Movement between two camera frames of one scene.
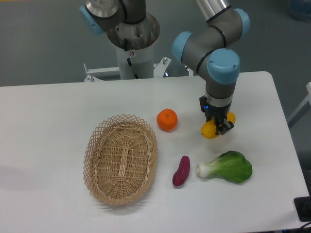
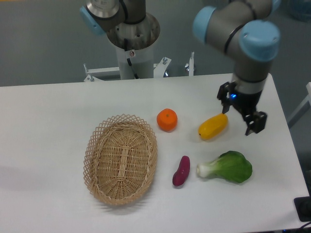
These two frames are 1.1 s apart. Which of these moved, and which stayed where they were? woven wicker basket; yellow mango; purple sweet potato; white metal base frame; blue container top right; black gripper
Moved: yellow mango; black gripper
Stayed: purple sweet potato; blue container top right; white metal base frame; woven wicker basket
